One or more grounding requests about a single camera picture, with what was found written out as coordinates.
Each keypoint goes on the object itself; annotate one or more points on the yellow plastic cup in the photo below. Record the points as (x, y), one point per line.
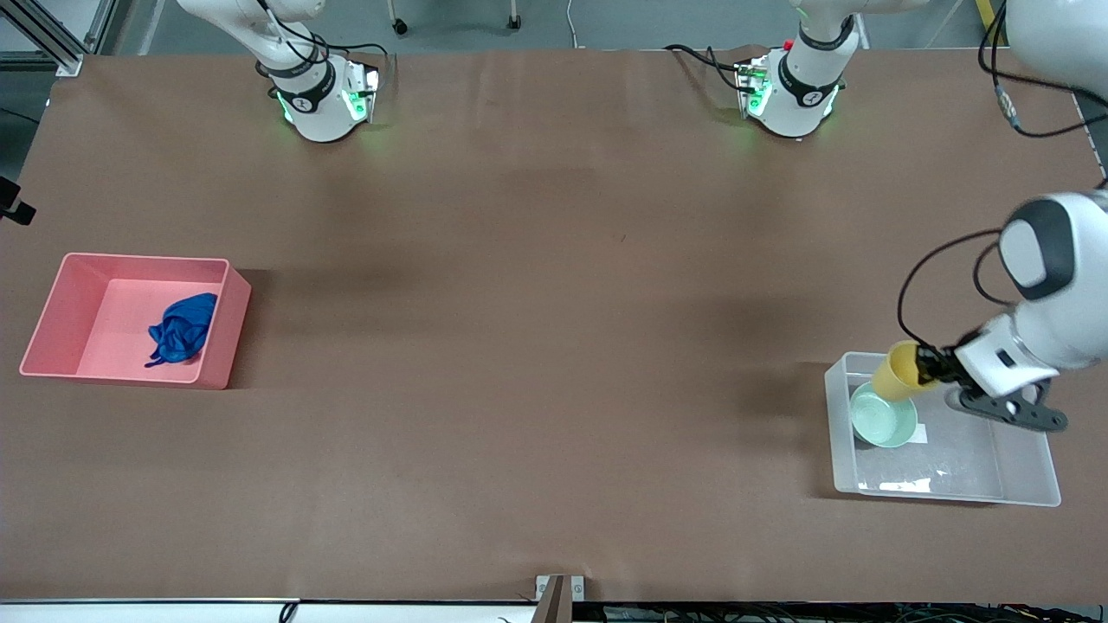
(896, 372)

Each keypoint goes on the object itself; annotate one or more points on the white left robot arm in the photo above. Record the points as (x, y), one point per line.
(1052, 260)

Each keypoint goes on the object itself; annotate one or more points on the aluminium frame profile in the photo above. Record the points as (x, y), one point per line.
(52, 35)

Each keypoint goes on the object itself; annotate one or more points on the brown table cover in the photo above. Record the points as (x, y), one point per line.
(554, 346)

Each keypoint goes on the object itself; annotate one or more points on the blue microfibre cloth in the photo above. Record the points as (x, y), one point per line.
(183, 329)

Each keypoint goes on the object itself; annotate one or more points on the black chair caster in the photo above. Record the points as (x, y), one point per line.
(514, 22)
(399, 25)

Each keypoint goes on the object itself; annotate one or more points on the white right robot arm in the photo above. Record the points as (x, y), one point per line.
(316, 108)

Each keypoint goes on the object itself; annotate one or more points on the clear plastic box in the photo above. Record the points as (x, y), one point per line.
(961, 467)

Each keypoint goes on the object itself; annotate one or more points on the mint green bowl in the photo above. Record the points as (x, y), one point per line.
(883, 420)

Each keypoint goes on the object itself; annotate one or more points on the pink plastic box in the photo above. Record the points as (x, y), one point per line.
(95, 320)

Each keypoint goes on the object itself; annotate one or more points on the grey metal table bracket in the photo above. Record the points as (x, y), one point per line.
(560, 597)

